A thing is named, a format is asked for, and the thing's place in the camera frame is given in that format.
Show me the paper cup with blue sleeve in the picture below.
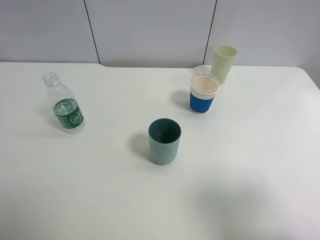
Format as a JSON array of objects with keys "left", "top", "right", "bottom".
[{"left": 189, "top": 73, "right": 220, "bottom": 115}]

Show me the pale green plastic cup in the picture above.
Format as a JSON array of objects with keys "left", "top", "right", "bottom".
[{"left": 210, "top": 44, "right": 238, "bottom": 85}]

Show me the clear bottle with green label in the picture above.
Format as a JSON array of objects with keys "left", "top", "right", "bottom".
[{"left": 42, "top": 72, "right": 86, "bottom": 134}]

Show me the teal plastic cup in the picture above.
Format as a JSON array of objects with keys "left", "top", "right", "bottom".
[{"left": 148, "top": 118, "right": 182, "bottom": 165}]

